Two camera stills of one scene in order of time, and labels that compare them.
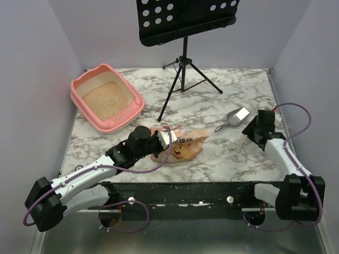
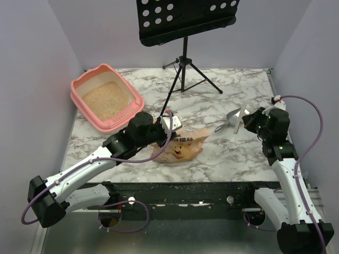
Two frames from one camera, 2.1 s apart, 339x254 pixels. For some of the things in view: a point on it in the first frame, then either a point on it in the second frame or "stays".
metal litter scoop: x=235 y=117 stays
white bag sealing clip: x=242 y=138 -> x=239 y=120
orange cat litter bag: x=188 y=146 stays
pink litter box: x=103 y=94 stays
